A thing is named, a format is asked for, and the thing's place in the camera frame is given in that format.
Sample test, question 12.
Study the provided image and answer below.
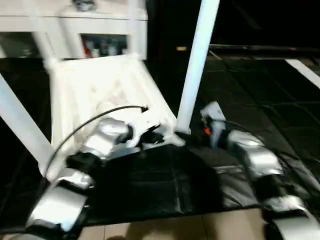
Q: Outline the black work mat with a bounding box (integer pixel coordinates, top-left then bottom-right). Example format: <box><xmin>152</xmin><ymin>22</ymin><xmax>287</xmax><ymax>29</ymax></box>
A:
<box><xmin>0</xmin><ymin>55</ymin><xmax>320</xmax><ymax>231</ymax></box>

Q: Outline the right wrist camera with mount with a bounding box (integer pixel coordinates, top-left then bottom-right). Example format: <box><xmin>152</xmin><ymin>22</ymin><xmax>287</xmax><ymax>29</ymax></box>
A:
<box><xmin>200</xmin><ymin>101</ymin><xmax>227</xmax><ymax>135</ymax></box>

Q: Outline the black flat bar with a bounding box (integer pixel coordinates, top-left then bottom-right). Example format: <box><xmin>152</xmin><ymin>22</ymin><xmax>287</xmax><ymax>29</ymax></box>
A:
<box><xmin>210</xmin><ymin>45</ymin><xmax>320</xmax><ymax>55</ymax></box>

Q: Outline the white plastic table leg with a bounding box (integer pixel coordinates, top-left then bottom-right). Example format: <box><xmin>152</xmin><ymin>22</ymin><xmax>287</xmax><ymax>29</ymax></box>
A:
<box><xmin>27</xmin><ymin>0</ymin><xmax>62</xmax><ymax>71</ymax></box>
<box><xmin>127</xmin><ymin>0</ymin><xmax>142</xmax><ymax>60</ymax></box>
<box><xmin>175</xmin><ymin>0</ymin><xmax>221</xmax><ymax>135</ymax></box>
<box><xmin>0</xmin><ymin>74</ymin><xmax>55</xmax><ymax>168</ymax></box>

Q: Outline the white cabinet with glass doors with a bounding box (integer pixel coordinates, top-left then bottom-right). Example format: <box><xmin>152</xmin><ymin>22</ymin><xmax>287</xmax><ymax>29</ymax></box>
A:
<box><xmin>0</xmin><ymin>0</ymin><xmax>148</xmax><ymax>61</ymax></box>

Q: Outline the white board strip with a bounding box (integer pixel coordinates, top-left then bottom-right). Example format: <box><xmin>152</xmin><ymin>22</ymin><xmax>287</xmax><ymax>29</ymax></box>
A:
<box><xmin>285</xmin><ymin>59</ymin><xmax>320</xmax><ymax>91</ymax></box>

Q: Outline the white plastic table top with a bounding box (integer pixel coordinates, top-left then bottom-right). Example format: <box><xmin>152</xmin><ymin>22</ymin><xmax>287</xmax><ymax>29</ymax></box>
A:
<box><xmin>44</xmin><ymin>52</ymin><xmax>187</xmax><ymax>181</ymax></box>

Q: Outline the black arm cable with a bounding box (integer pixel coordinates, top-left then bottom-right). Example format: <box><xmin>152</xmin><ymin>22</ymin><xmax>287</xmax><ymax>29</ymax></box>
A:
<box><xmin>37</xmin><ymin>105</ymin><xmax>148</xmax><ymax>201</ymax></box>
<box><xmin>215</xmin><ymin>119</ymin><xmax>320</xmax><ymax>201</ymax></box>

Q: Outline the red bottle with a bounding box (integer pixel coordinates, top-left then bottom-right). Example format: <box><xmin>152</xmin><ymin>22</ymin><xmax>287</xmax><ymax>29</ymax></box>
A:
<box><xmin>86</xmin><ymin>42</ymin><xmax>96</xmax><ymax>58</ymax></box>

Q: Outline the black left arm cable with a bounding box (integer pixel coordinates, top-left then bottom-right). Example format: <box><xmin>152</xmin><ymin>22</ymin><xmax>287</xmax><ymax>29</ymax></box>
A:
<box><xmin>37</xmin><ymin>105</ymin><xmax>148</xmax><ymax>201</ymax></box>

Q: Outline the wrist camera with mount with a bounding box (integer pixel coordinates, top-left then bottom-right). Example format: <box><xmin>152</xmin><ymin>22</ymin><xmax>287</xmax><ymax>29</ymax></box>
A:
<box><xmin>127</xmin><ymin>110</ymin><xmax>162</xmax><ymax>148</ymax></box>
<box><xmin>200</xmin><ymin>101</ymin><xmax>227</xmax><ymax>135</ymax></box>

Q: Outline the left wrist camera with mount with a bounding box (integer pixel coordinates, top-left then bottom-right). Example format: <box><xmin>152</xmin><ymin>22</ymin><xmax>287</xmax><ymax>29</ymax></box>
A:
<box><xmin>127</xmin><ymin>110</ymin><xmax>162</xmax><ymax>148</ymax></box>

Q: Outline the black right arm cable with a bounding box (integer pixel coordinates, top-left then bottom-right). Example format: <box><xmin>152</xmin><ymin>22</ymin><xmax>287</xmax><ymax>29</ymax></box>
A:
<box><xmin>215</xmin><ymin>119</ymin><xmax>320</xmax><ymax>201</ymax></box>

